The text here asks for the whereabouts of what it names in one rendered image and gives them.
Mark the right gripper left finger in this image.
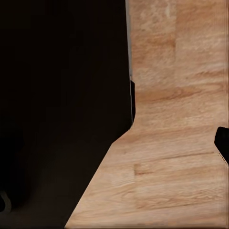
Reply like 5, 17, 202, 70
0, 127, 24, 183

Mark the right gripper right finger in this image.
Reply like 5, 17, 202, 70
214, 126, 229, 164

